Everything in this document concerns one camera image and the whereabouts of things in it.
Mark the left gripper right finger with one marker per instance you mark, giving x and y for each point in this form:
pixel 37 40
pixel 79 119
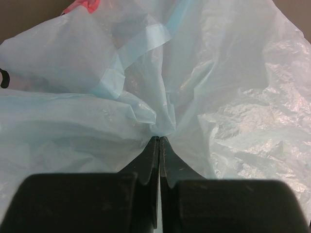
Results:
pixel 193 204

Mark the light blue plastic bag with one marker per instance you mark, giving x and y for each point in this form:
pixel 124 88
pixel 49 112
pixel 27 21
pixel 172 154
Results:
pixel 227 82

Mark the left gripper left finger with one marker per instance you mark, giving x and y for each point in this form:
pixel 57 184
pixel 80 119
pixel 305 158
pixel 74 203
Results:
pixel 122 202

